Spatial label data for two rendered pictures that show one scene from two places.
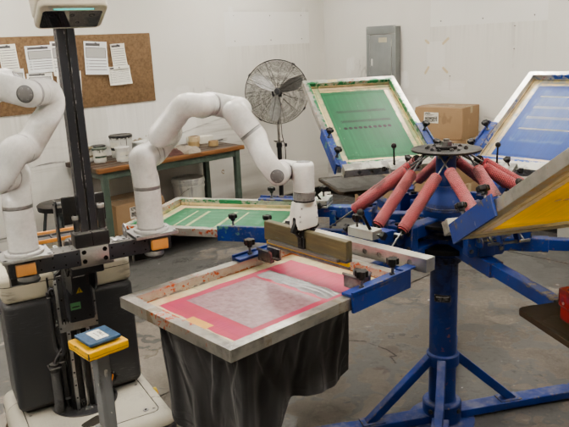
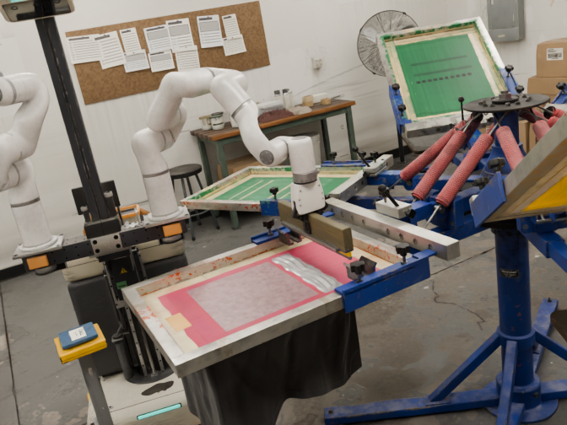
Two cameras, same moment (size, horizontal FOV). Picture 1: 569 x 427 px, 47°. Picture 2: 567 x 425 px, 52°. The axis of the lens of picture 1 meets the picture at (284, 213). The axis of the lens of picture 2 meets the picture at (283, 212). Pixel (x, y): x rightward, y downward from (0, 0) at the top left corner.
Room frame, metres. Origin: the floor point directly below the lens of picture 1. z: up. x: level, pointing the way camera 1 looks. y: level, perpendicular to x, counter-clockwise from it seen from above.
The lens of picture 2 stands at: (0.52, -0.51, 1.73)
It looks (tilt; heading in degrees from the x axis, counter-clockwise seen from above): 18 degrees down; 18
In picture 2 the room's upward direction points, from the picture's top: 10 degrees counter-clockwise
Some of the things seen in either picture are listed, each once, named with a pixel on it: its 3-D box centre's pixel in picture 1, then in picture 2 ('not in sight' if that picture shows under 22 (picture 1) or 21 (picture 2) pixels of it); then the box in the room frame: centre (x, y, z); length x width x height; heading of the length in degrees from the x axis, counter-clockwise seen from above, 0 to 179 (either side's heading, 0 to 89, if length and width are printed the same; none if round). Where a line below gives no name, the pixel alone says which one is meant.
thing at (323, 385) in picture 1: (301, 379); (295, 381); (1.88, -0.03, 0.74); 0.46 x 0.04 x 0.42; 133
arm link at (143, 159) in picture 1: (146, 165); (152, 150); (2.31, 0.49, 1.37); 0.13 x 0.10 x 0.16; 169
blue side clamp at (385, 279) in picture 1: (377, 288); (383, 281); (2.03, -0.30, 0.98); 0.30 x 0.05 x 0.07; 133
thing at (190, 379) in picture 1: (202, 385); (196, 383); (1.87, 0.28, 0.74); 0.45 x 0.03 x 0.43; 43
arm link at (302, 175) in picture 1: (293, 175); (291, 153); (2.22, -0.04, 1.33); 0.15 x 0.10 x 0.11; 79
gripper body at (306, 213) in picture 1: (304, 212); (307, 193); (2.20, -0.07, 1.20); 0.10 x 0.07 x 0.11; 133
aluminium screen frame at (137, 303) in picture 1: (267, 290); (267, 281); (2.07, 0.07, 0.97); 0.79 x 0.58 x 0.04; 133
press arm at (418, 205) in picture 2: (373, 239); (407, 215); (2.45, -0.35, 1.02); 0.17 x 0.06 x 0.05; 133
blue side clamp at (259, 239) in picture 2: (266, 255); (291, 234); (2.44, 0.08, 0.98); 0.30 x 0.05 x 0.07; 133
